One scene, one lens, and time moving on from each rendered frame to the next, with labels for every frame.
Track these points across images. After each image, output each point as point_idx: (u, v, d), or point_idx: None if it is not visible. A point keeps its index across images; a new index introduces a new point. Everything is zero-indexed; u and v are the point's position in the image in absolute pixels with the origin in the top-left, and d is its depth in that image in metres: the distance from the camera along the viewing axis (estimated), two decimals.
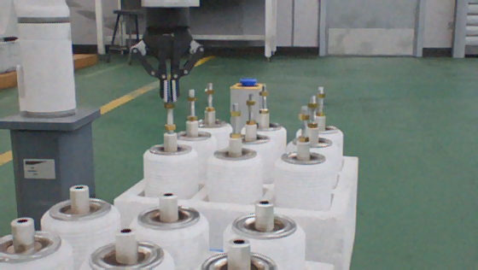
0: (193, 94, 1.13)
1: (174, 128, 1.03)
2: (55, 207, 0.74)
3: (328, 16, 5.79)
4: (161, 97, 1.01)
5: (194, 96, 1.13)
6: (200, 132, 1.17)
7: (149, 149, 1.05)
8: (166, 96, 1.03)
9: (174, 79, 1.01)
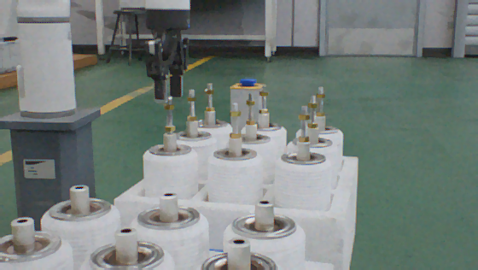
0: (193, 94, 1.13)
1: (165, 129, 1.03)
2: (55, 207, 0.74)
3: (328, 16, 5.79)
4: (173, 91, 1.06)
5: (194, 96, 1.13)
6: (200, 132, 1.17)
7: (178, 155, 1.01)
8: (178, 93, 1.05)
9: (155, 79, 0.98)
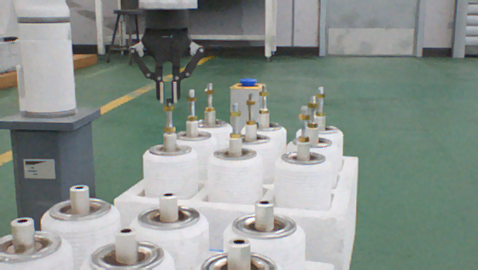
0: (193, 94, 1.13)
1: (173, 129, 1.04)
2: (55, 207, 0.74)
3: (328, 16, 5.79)
4: (158, 99, 1.01)
5: (194, 96, 1.13)
6: (200, 132, 1.17)
7: (166, 155, 1.00)
8: (164, 98, 1.02)
9: (176, 81, 1.01)
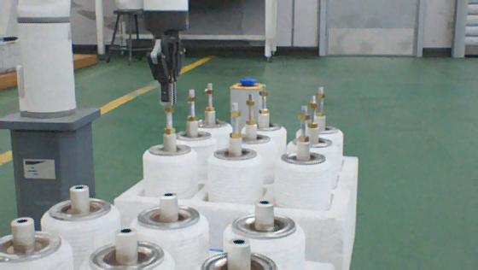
0: (193, 94, 1.13)
1: (166, 132, 1.02)
2: (55, 207, 0.74)
3: (328, 16, 5.79)
4: None
5: (194, 96, 1.13)
6: (200, 132, 1.17)
7: (172, 155, 1.00)
8: (171, 100, 1.02)
9: (161, 83, 1.01)
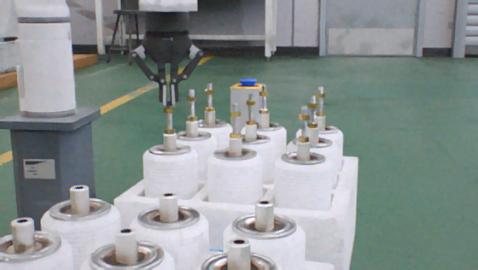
0: (193, 94, 1.13)
1: (174, 132, 1.03)
2: (55, 207, 0.74)
3: (328, 16, 5.79)
4: (160, 102, 1.01)
5: (194, 96, 1.13)
6: (200, 132, 1.17)
7: (155, 147, 1.06)
8: (166, 101, 1.03)
9: (173, 84, 1.01)
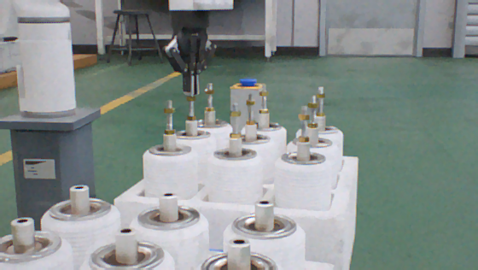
0: None
1: (174, 132, 1.03)
2: (55, 207, 0.74)
3: (328, 16, 5.79)
4: (189, 91, 1.12)
5: (187, 96, 1.14)
6: (187, 137, 1.13)
7: (155, 147, 1.06)
8: (188, 90, 1.13)
9: (196, 74, 1.13)
